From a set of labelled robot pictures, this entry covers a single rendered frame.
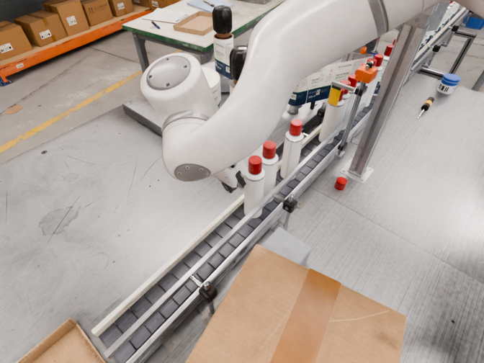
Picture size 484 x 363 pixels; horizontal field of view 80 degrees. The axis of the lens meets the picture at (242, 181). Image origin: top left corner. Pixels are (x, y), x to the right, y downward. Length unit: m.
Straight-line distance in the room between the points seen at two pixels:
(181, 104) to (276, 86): 0.12
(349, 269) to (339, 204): 0.22
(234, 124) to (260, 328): 0.28
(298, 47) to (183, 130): 0.16
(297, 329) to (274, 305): 0.04
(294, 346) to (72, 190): 0.87
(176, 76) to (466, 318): 0.82
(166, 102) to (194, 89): 0.04
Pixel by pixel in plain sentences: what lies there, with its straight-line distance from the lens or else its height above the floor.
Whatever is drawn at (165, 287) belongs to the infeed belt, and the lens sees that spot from 0.74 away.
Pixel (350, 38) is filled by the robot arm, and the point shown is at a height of 1.42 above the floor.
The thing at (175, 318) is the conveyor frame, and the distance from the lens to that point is 0.71.
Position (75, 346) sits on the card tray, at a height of 0.83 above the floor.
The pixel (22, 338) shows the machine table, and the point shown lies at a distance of 0.89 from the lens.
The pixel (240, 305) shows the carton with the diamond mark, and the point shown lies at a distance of 0.45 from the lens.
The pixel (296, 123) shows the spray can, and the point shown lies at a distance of 0.80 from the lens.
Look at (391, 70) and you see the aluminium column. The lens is 0.87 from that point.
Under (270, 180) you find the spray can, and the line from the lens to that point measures 0.78.
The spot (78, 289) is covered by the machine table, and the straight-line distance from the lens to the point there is 0.87.
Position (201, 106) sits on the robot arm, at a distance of 0.40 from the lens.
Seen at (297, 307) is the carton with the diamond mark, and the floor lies 1.12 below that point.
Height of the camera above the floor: 1.54
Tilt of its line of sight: 47 degrees down
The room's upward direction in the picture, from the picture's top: straight up
